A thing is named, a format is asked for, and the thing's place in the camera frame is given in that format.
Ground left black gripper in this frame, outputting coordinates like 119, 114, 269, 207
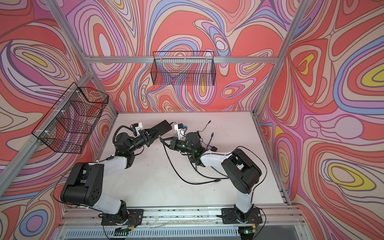
126, 129, 160, 155

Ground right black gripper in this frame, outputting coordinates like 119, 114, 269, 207
161, 136, 195, 154

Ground black network switch box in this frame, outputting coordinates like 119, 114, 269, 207
147, 120, 172, 139

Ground black ethernet cable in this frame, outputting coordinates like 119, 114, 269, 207
158, 136, 222, 186

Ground black power adapter with cord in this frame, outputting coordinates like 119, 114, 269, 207
196, 120, 211, 143

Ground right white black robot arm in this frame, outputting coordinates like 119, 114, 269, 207
160, 133, 262, 224

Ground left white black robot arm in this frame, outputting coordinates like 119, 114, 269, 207
60, 123, 158, 226

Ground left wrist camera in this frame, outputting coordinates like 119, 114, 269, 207
131, 123, 144, 136

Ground rear black wire basket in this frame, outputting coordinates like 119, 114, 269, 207
151, 50, 217, 86

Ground black wire basket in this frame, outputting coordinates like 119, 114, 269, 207
151, 50, 217, 86
32, 83, 109, 154

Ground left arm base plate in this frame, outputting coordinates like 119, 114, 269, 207
99, 209, 144, 227

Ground left black wire basket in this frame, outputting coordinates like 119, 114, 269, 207
32, 83, 109, 154

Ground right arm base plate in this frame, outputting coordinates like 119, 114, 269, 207
218, 207, 263, 226

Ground aluminium front rail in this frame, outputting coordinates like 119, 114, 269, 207
52, 205, 313, 240

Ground aluminium frame struts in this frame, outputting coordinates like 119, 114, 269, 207
0, 0, 316, 240

